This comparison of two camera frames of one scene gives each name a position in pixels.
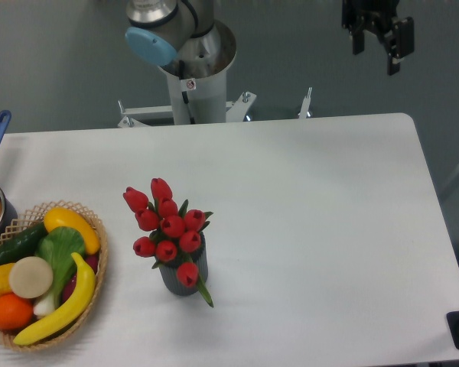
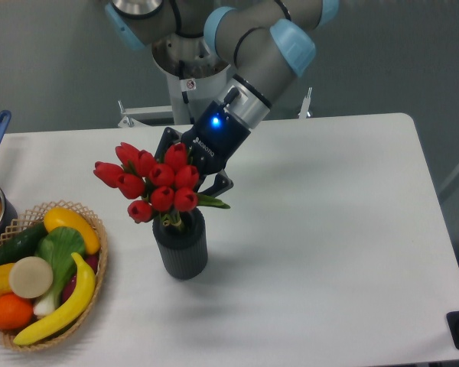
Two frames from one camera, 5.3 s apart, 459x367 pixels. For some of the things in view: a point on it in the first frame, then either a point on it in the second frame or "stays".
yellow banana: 70,314 stays
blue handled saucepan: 0,207 stays
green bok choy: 63,248 stays
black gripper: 377,15 to 216,135
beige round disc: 30,277 stays
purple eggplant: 91,261 stays
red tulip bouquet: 177,232 to 164,189
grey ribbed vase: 169,271 to 184,251
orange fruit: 10,312 stays
